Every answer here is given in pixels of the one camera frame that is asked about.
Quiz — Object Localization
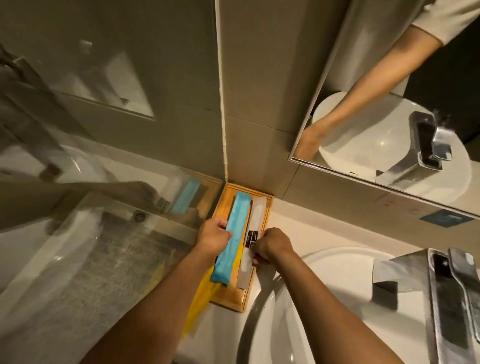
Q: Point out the person's left forearm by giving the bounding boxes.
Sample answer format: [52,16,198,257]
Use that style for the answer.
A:
[79,245,222,364]

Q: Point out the translucent white comb packet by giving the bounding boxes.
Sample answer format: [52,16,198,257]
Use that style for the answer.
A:
[235,197,268,292]

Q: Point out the person's right forearm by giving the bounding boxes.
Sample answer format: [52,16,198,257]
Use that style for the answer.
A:
[269,253,405,364]

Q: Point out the white and red wall sticker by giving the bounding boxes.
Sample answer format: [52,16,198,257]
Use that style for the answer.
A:
[374,194,419,219]

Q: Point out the blue wall sticker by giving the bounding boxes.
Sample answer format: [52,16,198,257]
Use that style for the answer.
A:
[418,208,476,229]

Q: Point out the wall mirror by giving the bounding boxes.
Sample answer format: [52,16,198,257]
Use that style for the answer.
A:
[287,0,480,219]

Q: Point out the person's left hand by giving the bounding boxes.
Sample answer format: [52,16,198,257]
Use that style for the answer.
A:
[197,217,234,260]

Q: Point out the glass shower partition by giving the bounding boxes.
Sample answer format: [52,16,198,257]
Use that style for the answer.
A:
[0,0,227,364]

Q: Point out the blue toothbrush packet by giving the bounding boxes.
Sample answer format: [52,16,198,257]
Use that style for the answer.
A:
[209,190,252,287]

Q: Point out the chrome faucet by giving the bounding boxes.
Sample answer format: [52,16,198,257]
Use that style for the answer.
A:
[371,247,480,364]

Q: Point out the person's right hand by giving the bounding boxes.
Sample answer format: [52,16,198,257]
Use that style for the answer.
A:
[250,227,296,268]

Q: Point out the wooden tray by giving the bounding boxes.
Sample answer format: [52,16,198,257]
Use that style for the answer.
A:
[208,182,275,313]

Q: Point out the white sink basin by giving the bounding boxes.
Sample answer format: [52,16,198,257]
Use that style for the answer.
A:
[236,245,480,364]

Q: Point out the yellow toothbrush packet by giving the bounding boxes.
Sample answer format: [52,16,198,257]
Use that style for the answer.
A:
[179,258,222,343]

